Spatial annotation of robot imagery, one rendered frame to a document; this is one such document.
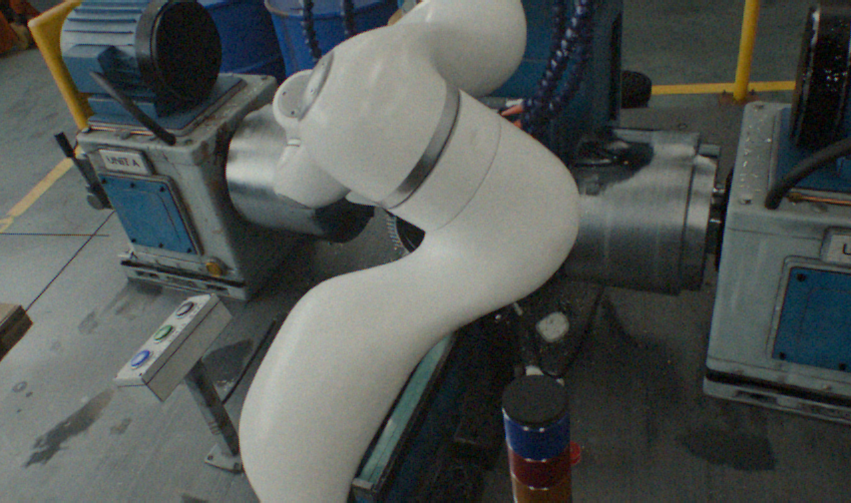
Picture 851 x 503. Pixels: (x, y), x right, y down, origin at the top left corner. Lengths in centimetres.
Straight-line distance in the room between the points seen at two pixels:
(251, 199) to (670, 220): 71
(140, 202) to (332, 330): 103
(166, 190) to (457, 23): 96
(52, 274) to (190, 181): 210
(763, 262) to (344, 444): 68
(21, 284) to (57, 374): 192
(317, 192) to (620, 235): 44
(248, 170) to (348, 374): 85
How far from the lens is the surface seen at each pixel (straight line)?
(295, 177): 86
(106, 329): 161
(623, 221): 106
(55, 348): 164
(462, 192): 49
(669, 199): 106
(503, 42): 57
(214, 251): 147
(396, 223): 122
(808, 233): 101
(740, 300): 109
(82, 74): 145
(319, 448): 52
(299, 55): 279
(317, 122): 47
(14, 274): 356
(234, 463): 124
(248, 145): 133
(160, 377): 105
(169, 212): 146
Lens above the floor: 174
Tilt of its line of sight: 38 degrees down
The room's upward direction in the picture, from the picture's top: 11 degrees counter-clockwise
